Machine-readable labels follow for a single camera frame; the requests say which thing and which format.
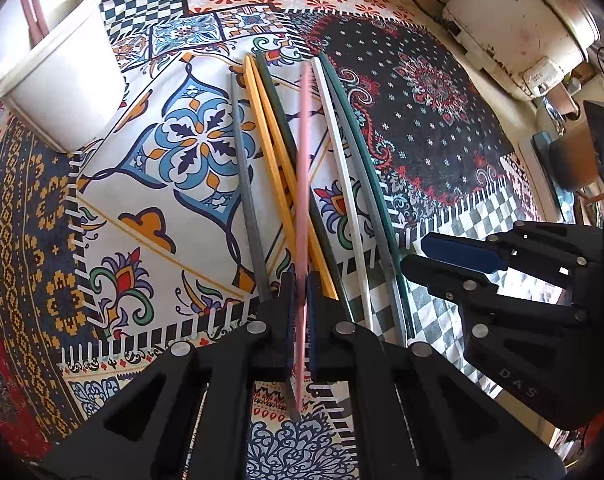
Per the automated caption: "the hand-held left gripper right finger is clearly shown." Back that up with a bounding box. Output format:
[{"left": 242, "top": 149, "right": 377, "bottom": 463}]
[{"left": 307, "top": 272, "right": 567, "bottom": 480}]

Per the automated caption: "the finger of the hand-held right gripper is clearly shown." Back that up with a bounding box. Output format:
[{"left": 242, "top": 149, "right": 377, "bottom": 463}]
[
  {"left": 400, "top": 254, "right": 590, "bottom": 341},
  {"left": 421, "top": 219, "right": 604, "bottom": 283}
]

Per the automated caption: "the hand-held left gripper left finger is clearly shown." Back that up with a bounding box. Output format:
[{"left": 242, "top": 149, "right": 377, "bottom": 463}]
[{"left": 32, "top": 272, "right": 297, "bottom": 480}]

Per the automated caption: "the yellow chopstick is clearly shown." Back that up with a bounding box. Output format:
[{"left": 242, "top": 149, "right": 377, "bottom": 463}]
[
  {"left": 249, "top": 57, "right": 340, "bottom": 302},
  {"left": 243, "top": 56, "right": 299, "bottom": 281}
]

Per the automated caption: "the pink chopstick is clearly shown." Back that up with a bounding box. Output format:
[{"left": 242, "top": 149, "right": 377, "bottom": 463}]
[{"left": 293, "top": 60, "right": 317, "bottom": 408}]

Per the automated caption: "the dark green chopstick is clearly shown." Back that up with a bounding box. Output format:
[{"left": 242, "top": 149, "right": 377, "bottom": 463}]
[
  {"left": 256, "top": 50, "right": 355, "bottom": 323},
  {"left": 332, "top": 85, "right": 417, "bottom": 342},
  {"left": 319, "top": 51, "right": 409, "bottom": 348}
]

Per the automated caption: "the white plastic container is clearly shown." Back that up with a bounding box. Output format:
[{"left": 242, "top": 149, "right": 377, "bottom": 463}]
[{"left": 0, "top": 0, "right": 128, "bottom": 153}]

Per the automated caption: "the white chopstick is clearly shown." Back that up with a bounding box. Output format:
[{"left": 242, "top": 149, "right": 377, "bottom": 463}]
[{"left": 311, "top": 57, "right": 375, "bottom": 333}]

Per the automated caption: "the grey chopstick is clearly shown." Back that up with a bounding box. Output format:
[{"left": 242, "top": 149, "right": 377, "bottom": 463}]
[{"left": 229, "top": 75, "right": 273, "bottom": 303}]

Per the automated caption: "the blue flat object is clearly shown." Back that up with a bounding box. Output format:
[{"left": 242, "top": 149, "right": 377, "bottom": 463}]
[{"left": 530, "top": 131, "right": 578, "bottom": 223}]

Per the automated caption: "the dark brown round object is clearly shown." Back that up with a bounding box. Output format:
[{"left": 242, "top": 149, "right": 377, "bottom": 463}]
[{"left": 550, "top": 131, "right": 603, "bottom": 192}]

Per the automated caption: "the patterned patchwork tablecloth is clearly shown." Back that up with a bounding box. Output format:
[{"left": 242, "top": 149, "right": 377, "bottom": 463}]
[{"left": 0, "top": 0, "right": 582, "bottom": 480}]

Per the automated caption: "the white rice cooker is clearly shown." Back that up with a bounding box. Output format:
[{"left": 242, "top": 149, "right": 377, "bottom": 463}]
[{"left": 442, "top": 0, "right": 602, "bottom": 102}]

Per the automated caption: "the pink curved rod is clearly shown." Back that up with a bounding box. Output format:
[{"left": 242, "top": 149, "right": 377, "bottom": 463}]
[{"left": 18, "top": 0, "right": 50, "bottom": 41}]

